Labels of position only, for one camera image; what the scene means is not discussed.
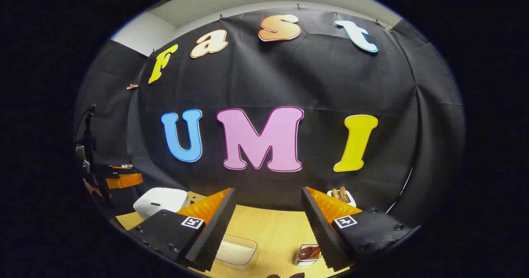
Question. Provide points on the white rice cooker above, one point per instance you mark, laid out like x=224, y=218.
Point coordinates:
x=159, y=201

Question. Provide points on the white rice heap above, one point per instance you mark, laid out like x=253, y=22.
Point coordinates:
x=235, y=253

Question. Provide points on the white toaster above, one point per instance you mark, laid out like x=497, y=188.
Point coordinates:
x=351, y=199

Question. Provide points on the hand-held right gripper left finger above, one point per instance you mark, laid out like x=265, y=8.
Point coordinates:
x=215, y=232

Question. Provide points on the dark wooden spoon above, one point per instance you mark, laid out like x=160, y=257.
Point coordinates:
x=308, y=253

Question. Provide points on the black backdrop cloth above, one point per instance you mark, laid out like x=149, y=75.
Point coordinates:
x=289, y=75

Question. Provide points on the brown toast slice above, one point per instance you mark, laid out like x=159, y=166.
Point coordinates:
x=343, y=193
x=335, y=194

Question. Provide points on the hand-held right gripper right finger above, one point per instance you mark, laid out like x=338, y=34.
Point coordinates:
x=320, y=228

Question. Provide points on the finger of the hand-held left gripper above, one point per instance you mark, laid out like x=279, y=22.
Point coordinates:
x=124, y=181
x=122, y=167

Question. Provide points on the clear glass container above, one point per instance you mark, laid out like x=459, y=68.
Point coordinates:
x=248, y=241

